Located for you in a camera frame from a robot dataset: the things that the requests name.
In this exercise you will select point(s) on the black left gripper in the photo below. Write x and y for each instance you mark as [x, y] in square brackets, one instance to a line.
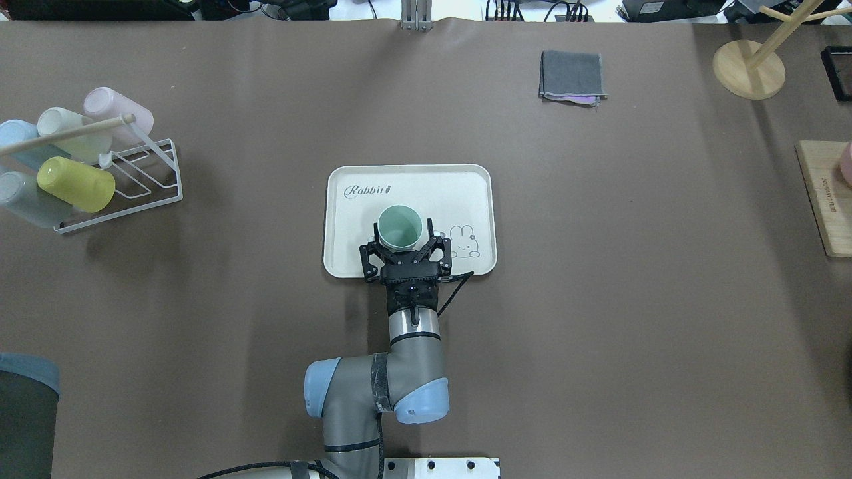
[370, 257]

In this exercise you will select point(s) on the green plastic cup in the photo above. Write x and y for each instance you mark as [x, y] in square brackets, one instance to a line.
[399, 227]

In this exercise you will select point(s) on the white rabbit tray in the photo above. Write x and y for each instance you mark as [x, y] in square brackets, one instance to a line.
[456, 197]

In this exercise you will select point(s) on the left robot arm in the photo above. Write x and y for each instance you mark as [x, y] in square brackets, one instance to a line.
[351, 394]

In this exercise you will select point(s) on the yellow plastic cup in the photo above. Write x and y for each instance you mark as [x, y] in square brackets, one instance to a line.
[85, 187]

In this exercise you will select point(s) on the cream plastic cup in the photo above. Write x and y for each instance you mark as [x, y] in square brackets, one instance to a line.
[86, 148]

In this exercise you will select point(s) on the pink plastic cup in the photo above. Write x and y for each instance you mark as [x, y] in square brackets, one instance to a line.
[104, 103]

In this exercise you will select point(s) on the grey plastic cup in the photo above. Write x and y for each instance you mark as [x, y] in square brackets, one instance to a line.
[21, 195]

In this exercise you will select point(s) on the black framed tray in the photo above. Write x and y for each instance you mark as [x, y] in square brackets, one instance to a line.
[837, 63]

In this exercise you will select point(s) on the folded grey cloth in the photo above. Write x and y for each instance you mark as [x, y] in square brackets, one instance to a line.
[572, 77]

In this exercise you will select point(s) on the wooden mug tree stand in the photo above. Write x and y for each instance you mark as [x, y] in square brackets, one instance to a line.
[753, 70]

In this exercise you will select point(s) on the bamboo cutting board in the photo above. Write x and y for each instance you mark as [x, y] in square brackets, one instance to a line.
[825, 165]

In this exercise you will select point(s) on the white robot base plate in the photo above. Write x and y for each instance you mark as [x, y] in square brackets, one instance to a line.
[442, 467]

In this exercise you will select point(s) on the aluminium frame post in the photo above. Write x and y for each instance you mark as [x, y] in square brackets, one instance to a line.
[416, 15]

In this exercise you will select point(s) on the white wire cup rack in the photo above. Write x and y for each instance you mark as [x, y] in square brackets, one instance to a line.
[147, 175]

